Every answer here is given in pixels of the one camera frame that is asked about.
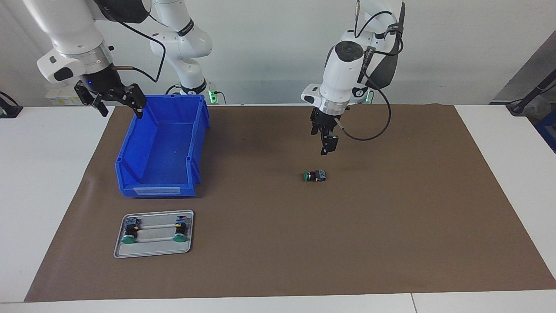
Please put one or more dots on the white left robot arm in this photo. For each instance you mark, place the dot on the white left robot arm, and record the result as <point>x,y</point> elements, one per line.
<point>343,74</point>

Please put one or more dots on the green lit base connector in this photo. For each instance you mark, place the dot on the green lit base connector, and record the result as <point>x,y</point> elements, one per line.
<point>213,93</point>

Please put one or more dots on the white wall socket box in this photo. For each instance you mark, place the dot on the white wall socket box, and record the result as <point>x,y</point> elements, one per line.
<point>54,98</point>

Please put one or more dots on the brown table mat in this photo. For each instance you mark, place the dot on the brown table mat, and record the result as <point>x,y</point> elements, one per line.
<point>304,239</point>

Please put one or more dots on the silver metal tray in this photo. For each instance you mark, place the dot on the silver metal tray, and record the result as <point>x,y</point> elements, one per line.
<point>152,250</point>

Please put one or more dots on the green push button switch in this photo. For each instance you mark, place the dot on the green push button switch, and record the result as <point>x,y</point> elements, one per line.
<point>129,231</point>
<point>180,230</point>
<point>320,175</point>

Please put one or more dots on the black stand foot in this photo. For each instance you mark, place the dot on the black stand foot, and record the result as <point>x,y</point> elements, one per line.
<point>8,111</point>

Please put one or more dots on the blue plastic storage bin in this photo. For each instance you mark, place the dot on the blue plastic storage bin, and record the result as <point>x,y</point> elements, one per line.
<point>165,143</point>

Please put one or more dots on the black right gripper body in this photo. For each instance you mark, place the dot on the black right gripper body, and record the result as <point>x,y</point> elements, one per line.
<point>104,84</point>

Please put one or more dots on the blue crate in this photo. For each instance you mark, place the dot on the blue crate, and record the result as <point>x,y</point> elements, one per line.
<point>549,130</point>

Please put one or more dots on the black tripod leg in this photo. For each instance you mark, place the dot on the black tripod leg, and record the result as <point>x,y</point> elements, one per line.
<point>527,98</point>

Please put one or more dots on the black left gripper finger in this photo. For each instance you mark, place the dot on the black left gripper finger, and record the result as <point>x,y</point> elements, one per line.
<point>316,128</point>
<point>329,143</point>

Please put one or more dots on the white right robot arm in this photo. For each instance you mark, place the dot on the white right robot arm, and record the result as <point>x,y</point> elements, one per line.
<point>65,26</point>

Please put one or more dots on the thin metal tray rod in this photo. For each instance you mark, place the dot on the thin metal tray rod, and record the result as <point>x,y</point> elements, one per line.
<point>157,226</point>
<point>155,239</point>

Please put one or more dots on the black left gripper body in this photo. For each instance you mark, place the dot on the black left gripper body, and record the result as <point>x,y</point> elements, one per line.
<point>325,119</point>

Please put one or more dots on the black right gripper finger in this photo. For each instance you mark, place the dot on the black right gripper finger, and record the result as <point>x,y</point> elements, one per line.
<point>134,96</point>
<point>89,96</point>

